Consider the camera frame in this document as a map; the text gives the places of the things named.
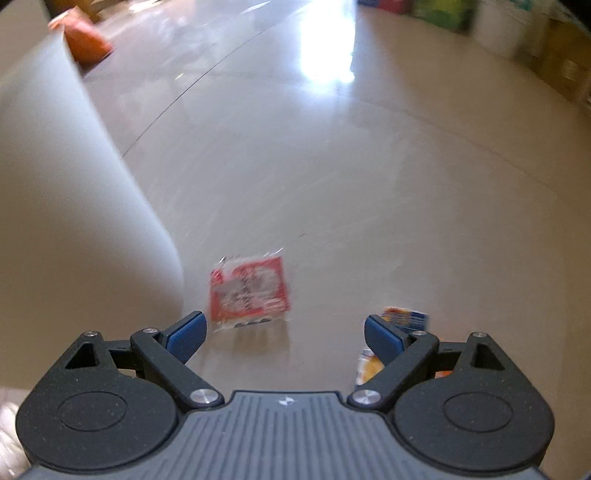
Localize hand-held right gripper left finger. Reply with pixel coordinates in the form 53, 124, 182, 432
64, 311, 223, 410

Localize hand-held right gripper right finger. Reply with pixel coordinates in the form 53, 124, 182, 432
346, 315, 507, 410

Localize blue snack packet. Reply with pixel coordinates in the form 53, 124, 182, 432
355, 306, 431, 389

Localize red snack packet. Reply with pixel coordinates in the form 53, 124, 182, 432
209, 250, 293, 332

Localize white trash bin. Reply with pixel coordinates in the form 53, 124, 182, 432
0, 33, 186, 389

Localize colourful packages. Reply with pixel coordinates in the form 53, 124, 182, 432
357, 0, 477, 34

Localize brown cardboard box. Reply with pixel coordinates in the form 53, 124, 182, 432
531, 14, 591, 104

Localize white bucket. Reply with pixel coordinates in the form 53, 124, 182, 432
475, 0, 551, 60

